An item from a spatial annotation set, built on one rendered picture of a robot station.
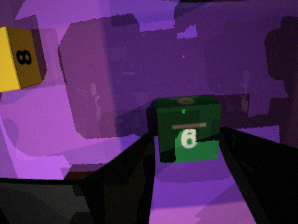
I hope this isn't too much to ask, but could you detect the yellow block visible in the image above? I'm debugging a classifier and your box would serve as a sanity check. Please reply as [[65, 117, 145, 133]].
[[0, 27, 43, 92]]

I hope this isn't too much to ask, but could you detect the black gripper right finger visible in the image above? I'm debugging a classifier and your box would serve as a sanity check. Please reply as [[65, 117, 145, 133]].
[[218, 127, 298, 224]]

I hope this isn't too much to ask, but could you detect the orange block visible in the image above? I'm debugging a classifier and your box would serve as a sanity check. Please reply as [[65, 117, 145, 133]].
[[64, 171, 93, 180]]

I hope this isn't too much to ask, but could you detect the green block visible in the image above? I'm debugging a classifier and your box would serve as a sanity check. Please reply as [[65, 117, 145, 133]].
[[156, 93, 222, 164]]

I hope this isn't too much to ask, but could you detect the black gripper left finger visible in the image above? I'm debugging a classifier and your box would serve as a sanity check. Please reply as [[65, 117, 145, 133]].
[[0, 132, 156, 224]]

